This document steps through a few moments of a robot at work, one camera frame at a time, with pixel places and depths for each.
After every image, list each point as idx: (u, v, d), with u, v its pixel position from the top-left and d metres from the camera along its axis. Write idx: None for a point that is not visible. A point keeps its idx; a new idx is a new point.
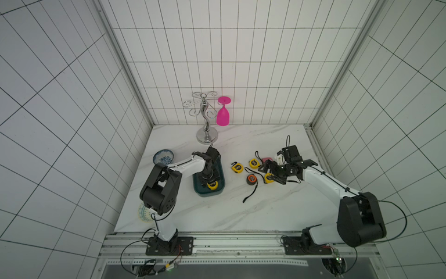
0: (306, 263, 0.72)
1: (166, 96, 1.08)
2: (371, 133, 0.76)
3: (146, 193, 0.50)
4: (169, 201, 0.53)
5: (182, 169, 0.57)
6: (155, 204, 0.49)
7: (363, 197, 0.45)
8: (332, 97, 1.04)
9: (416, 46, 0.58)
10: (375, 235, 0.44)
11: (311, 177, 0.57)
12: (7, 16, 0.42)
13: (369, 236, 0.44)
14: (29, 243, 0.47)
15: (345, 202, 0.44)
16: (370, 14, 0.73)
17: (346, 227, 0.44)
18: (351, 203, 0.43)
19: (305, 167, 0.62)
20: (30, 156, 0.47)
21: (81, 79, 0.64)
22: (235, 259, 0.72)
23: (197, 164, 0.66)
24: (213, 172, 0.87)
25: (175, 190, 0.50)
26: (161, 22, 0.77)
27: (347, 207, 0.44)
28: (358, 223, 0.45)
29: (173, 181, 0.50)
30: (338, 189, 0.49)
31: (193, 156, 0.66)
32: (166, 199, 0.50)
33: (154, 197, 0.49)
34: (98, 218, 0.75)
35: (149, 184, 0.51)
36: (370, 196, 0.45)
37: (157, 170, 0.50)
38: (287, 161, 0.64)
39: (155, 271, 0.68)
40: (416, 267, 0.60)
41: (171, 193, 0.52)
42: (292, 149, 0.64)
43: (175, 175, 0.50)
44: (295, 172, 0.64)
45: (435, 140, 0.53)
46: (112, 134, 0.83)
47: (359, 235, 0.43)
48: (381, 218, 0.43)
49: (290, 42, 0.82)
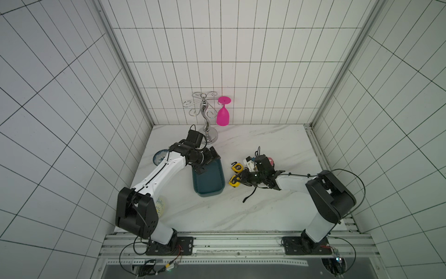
0: (306, 263, 0.72)
1: (166, 96, 1.08)
2: (371, 133, 0.77)
3: (122, 222, 0.45)
4: (148, 227, 0.47)
5: (153, 190, 0.47)
6: (136, 230, 0.44)
7: (323, 176, 0.52)
8: (332, 97, 1.04)
9: (416, 46, 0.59)
10: (348, 204, 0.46)
11: (283, 181, 0.64)
12: (7, 16, 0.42)
13: (342, 207, 0.48)
14: (30, 243, 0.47)
15: (309, 184, 0.50)
16: (370, 14, 0.73)
17: (322, 206, 0.48)
18: (315, 184, 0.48)
19: (277, 177, 0.67)
20: (29, 155, 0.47)
21: (81, 79, 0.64)
22: (234, 260, 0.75)
23: (173, 167, 0.56)
24: (205, 153, 0.76)
25: (151, 213, 0.47)
26: (161, 22, 0.77)
27: (312, 189, 0.50)
28: (327, 198, 0.49)
29: (143, 210, 0.42)
30: (303, 178, 0.55)
31: (166, 160, 0.54)
32: (144, 225, 0.45)
33: (133, 225, 0.44)
34: (98, 218, 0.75)
35: (121, 214, 0.44)
36: (327, 173, 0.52)
37: (123, 197, 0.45)
38: (262, 174, 0.75)
39: (155, 271, 0.68)
40: (416, 268, 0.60)
41: (147, 221, 0.45)
42: (265, 161, 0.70)
43: (145, 201, 0.42)
44: (271, 185, 0.71)
45: (435, 140, 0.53)
46: (112, 133, 0.83)
47: (335, 210, 0.47)
48: (344, 187, 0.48)
49: (290, 42, 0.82)
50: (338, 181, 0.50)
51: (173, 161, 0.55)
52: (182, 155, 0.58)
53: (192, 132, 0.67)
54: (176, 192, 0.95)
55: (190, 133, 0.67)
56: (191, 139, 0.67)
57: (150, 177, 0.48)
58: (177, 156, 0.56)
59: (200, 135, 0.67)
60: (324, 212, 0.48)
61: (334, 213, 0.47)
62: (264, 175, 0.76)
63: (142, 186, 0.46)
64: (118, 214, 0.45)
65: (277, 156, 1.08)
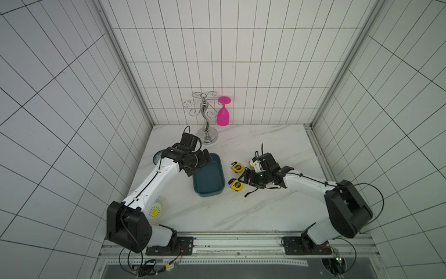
0: (306, 263, 0.72)
1: (166, 96, 1.08)
2: (371, 133, 0.77)
3: (114, 237, 0.43)
4: (140, 242, 0.45)
5: (143, 204, 0.45)
6: (128, 244, 0.42)
7: (342, 187, 0.48)
8: (332, 97, 1.04)
9: (416, 46, 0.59)
10: (364, 219, 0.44)
11: (292, 182, 0.59)
12: (7, 16, 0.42)
13: (358, 222, 0.46)
14: (29, 243, 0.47)
15: (329, 196, 0.46)
16: (370, 15, 0.74)
17: (338, 220, 0.45)
18: (335, 196, 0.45)
19: (284, 175, 0.63)
20: (29, 156, 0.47)
21: (81, 79, 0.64)
22: (234, 260, 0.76)
23: (165, 176, 0.53)
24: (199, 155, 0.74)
25: (144, 227, 0.45)
26: (161, 22, 0.77)
27: (333, 201, 0.46)
28: (346, 213, 0.45)
29: (134, 225, 0.40)
30: (320, 185, 0.51)
31: (158, 168, 0.51)
32: (136, 241, 0.43)
33: (125, 240, 0.42)
34: (98, 218, 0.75)
35: (111, 228, 0.42)
36: (347, 183, 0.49)
37: (112, 212, 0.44)
38: (266, 171, 0.71)
39: (155, 271, 0.68)
40: (416, 268, 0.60)
41: (138, 236, 0.43)
42: (268, 158, 0.72)
43: (136, 216, 0.40)
44: (276, 181, 0.66)
45: (435, 140, 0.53)
46: (112, 134, 0.83)
47: (351, 225, 0.45)
48: (363, 201, 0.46)
49: (290, 42, 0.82)
50: (359, 195, 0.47)
51: (166, 169, 0.52)
52: (174, 161, 0.55)
53: (187, 135, 0.64)
54: (176, 192, 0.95)
55: (184, 137, 0.64)
56: (184, 143, 0.64)
57: (141, 189, 0.46)
58: (170, 163, 0.53)
59: (194, 139, 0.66)
60: (340, 225, 0.46)
61: (351, 228, 0.45)
62: (269, 171, 0.72)
63: (132, 200, 0.43)
64: (109, 229, 0.43)
65: (277, 156, 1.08)
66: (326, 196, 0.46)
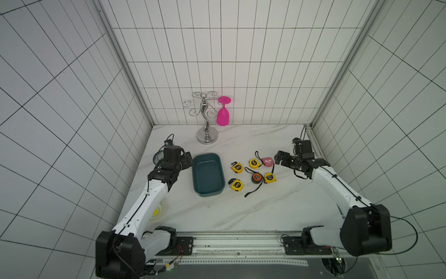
0: (306, 263, 0.72)
1: (166, 96, 1.08)
2: (371, 133, 0.77)
3: (105, 271, 0.40)
4: (135, 271, 0.43)
5: (135, 229, 0.43)
6: (122, 276, 0.40)
7: (373, 210, 0.43)
8: (332, 96, 1.04)
9: (416, 46, 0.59)
10: (379, 246, 0.43)
11: (322, 179, 0.54)
12: (7, 16, 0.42)
13: (370, 245, 0.43)
14: (29, 243, 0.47)
15: (354, 212, 0.43)
16: (370, 14, 0.74)
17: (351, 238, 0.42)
18: (359, 214, 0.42)
19: (316, 168, 0.59)
20: (30, 156, 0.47)
21: (81, 79, 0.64)
22: (235, 259, 0.72)
23: (155, 198, 0.53)
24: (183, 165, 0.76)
25: (137, 254, 0.43)
26: (161, 22, 0.77)
27: (355, 217, 0.42)
28: (364, 235, 0.43)
29: (128, 253, 0.39)
30: (349, 197, 0.47)
31: (147, 191, 0.51)
32: (130, 271, 0.41)
33: (117, 272, 0.40)
34: (98, 218, 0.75)
35: (101, 262, 0.40)
36: (382, 209, 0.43)
37: (103, 243, 0.39)
38: (298, 157, 0.67)
39: (155, 271, 0.68)
40: (416, 268, 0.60)
41: (133, 264, 0.42)
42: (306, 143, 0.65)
43: (129, 242, 0.39)
44: (305, 170, 0.62)
45: (435, 140, 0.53)
46: (112, 134, 0.83)
47: (364, 245, 0.42)
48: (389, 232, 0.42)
49: (290, 42, 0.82)
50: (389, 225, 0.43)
51: (155, 191, 0.52)
52: (163, 182, 0.55)
53: (168, 150, 0.62)
54: (176, 192, 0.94)
55: (166, 153, 0.62)
56: (168, 158, 0.63)
57: (130, 214, 0.45)
58: (158, 184, 0.54)
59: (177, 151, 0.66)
60: (351, 246, 0.43)
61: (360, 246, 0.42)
62: (299, 158, 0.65)
63: (123, 226, 0.42)
64: (98, 263, 0.40)
65: None
66: (351, 211, 0.43)
